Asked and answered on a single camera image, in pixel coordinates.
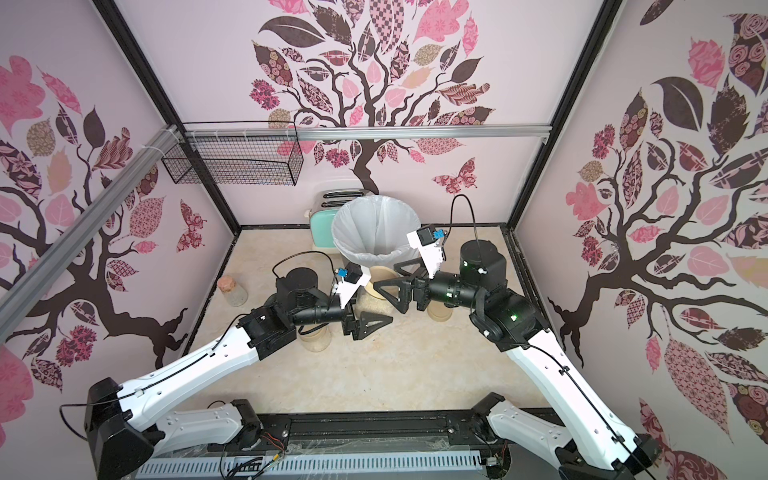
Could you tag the small jar pink lid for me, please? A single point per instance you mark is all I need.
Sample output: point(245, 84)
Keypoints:
point(233, 292)

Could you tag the white slotted cable duct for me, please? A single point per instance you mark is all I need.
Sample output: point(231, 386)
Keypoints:
point(313, 466)

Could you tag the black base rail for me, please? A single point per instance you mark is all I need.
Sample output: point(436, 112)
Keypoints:
point(234, 430)

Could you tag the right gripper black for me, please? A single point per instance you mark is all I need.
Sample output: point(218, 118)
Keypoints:
point(414, 291)

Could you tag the black wire basket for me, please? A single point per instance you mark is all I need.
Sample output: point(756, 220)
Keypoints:
point(258, 152)

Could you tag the white trash bag liner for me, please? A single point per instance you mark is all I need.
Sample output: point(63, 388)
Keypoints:
point(372, 231)

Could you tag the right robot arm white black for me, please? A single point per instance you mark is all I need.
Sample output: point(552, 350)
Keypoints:
point(589, 441)

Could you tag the mint green toaster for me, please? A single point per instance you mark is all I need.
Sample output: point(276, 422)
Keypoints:
point(321, 215)

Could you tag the aluminium rail back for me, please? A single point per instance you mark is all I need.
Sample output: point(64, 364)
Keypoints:
point(372, 132)

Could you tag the grey trash bin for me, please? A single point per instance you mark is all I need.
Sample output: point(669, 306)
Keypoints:
point(353, 272)

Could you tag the aluminium rail left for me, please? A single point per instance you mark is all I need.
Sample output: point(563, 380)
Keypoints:
point(24, 295)

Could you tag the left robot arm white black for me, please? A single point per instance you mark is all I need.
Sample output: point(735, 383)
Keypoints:
point(122, 420)

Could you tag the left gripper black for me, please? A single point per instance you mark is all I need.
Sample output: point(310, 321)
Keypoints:
point(359, 325)

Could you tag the aluminium rail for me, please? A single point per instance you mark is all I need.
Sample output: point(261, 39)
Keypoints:
point(24, 295)
point(372, 132)

